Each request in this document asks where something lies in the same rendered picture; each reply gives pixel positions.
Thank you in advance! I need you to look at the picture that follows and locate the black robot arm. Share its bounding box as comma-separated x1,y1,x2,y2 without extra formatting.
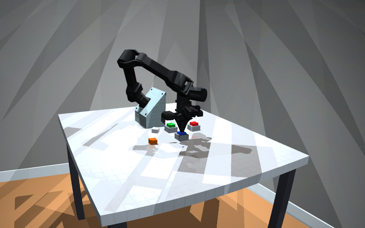
117,49,207,118

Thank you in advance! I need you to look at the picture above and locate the blue button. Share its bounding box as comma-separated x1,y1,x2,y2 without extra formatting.
174,131,189,142

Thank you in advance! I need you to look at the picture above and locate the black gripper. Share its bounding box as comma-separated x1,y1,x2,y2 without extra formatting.
161,99,203,133

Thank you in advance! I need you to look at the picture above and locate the red button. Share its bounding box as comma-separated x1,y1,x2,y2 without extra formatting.
187,121,201,132

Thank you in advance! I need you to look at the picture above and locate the green button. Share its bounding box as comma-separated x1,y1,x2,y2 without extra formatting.
164,123,178,133

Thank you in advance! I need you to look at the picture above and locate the orange block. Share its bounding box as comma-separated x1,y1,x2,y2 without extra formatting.
148,138,157,145

